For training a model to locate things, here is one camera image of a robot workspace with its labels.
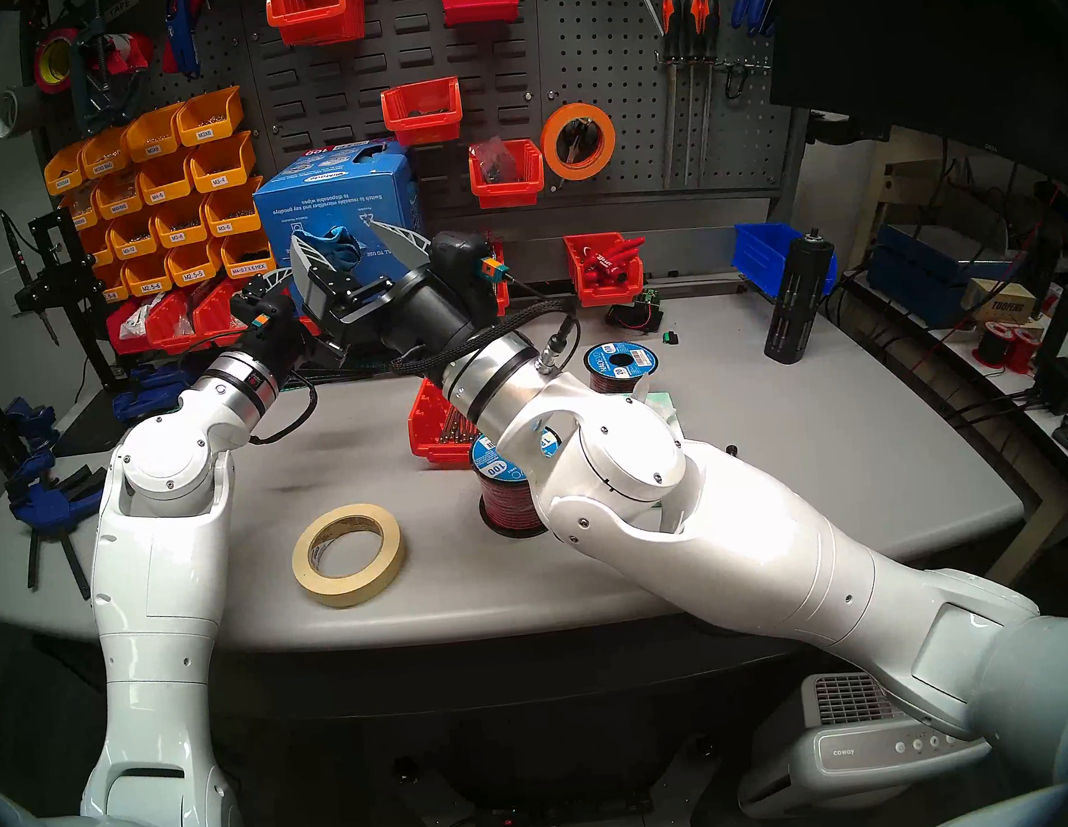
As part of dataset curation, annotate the yellow bin labelled M3-6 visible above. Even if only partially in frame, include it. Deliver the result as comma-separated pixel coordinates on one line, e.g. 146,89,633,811
202,180,269,238

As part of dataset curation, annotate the orange tape roll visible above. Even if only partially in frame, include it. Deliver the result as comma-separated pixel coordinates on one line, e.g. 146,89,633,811
537,98,622,184

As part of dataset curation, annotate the beige masking tape roll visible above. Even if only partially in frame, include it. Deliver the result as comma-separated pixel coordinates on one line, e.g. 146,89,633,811
286,499,412,614

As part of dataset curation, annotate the large red wire spool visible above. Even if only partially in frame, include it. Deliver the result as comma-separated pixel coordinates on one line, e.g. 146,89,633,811
466,426,552,544

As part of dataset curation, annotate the clear bag of screws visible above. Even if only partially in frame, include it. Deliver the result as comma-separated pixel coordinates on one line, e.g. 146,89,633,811
473,135,522,184

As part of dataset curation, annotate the blue microfiber shop towel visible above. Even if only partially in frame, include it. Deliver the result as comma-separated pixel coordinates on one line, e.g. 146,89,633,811
310,227,369,272

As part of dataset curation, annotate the dark grey pegboard panel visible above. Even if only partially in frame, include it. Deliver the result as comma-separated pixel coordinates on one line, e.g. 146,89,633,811
15,0,819,269

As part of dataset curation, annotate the blue cardboard wipes box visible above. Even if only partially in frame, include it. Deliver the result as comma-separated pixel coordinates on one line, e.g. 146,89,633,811
248,136,430,317

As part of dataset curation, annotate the black power strip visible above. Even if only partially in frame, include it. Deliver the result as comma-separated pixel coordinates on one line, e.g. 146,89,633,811
473,786,654,827

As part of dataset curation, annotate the yellow bin labelled M4 HEX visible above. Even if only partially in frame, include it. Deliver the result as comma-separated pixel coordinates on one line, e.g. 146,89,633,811
218,228,277,281

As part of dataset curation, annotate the yellow bin labelled M3X8 BAD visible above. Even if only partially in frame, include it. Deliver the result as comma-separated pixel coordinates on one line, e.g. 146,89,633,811
78,128,134,180

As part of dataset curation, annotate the flat black pad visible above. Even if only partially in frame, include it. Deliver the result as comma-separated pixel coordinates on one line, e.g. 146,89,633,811
49,385,139,460

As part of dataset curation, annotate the clear plastic parts bag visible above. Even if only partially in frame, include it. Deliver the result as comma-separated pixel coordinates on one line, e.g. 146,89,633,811
115,298,166,341

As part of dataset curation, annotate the blue plastic bin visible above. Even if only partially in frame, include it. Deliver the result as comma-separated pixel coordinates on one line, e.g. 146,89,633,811
728,215,841,307

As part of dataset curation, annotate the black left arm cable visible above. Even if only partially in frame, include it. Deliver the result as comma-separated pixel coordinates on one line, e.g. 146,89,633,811
244,368,323,447

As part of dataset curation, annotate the yellow bin labelled M2.5-5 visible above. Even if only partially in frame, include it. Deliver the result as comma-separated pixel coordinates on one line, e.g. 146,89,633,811
166,239,227,289

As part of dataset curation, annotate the small blue vise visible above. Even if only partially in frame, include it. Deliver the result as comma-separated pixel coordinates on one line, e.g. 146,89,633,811
2,393,65,459

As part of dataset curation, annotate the red stackable parts bin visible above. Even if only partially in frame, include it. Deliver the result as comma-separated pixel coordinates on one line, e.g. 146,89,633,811
104,299,158,358
191,276,251,350
144,287,214,355

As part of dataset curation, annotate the blue black bar clamp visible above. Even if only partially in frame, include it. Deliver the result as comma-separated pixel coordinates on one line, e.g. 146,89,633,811
32,463,122,606
3,466,92,595

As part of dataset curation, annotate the brown cardboard box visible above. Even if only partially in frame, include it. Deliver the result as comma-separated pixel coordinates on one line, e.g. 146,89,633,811
962,270,1043,329

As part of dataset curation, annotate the yellow bin labelled M3-12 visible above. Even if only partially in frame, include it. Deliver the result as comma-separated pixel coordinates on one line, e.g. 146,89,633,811
107,212,163,262

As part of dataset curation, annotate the yellow bin labelled M3X6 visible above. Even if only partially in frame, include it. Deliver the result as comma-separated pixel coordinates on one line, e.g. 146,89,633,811
174,86,246,147

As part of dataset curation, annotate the white Coway air purifier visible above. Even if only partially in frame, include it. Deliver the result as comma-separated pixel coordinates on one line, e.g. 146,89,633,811
727,657,999,821

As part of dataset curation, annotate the orange-red wall bin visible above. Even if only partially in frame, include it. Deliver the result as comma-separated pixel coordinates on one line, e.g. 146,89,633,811
378,75,467,150
466,135,550,213
265,0,370,51

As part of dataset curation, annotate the grey duct tape roll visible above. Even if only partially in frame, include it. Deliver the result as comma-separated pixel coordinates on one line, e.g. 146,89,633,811
0,84,48,141

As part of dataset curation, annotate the red white tape roll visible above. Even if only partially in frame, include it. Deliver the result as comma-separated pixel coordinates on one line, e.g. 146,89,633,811
99,30,157,79

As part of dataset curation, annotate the yellow bin labelled M2.5-6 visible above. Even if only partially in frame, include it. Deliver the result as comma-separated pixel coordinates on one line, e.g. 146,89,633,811
122,252,176,299

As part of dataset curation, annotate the orange handled screwdriver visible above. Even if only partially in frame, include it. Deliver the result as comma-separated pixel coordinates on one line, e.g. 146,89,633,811
645,0,699,190
677,0,736,185

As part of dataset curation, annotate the yellow bin labelled M4-6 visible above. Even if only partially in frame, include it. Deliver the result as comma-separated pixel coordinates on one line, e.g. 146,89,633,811
136,152,200,205

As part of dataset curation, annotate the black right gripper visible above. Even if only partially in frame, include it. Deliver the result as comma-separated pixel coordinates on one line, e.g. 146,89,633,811
288,209,508,393

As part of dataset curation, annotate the red bin with nails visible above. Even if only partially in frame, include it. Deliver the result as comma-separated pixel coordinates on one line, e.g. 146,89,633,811
402,372,479,475

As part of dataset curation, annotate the red yellow tape roll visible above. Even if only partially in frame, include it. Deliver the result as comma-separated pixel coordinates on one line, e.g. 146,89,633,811
28,27,86,95

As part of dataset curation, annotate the green Kimtech tissue box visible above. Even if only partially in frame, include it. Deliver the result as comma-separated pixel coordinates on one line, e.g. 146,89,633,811
630,375,688,450

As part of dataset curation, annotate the black computer monitor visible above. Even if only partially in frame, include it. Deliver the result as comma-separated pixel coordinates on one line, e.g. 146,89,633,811
759,0,1068,225

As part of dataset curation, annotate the black ribbed bottle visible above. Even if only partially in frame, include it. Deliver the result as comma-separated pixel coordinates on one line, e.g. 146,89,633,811
753,225,847,368

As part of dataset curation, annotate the yellow bin labelled M3-4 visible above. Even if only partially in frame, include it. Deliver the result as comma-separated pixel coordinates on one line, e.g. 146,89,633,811
186,132,258,195

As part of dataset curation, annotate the blue hand clamp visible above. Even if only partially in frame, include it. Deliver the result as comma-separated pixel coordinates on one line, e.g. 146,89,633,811
107,356,207,426

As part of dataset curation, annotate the red bin with connectors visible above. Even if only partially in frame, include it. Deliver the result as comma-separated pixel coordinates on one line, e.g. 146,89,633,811
562,228,649,311

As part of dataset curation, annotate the small red wire spool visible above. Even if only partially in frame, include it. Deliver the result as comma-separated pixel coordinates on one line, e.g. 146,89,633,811
582,337,662,399

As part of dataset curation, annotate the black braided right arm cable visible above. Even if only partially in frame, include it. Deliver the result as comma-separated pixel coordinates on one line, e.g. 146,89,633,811
384,296,586,380

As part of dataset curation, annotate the yellow bin labelled M3-8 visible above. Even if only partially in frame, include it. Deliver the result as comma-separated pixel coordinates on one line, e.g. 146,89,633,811
152,197,213,250

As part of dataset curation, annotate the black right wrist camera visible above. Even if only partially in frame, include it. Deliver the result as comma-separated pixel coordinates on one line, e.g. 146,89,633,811
427,225,511,320

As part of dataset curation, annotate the red bin with markers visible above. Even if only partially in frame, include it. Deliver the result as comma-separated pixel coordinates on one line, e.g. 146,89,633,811
484,237,511,314

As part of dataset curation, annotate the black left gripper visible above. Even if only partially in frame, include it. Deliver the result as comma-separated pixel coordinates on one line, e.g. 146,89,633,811
253,317,315,379

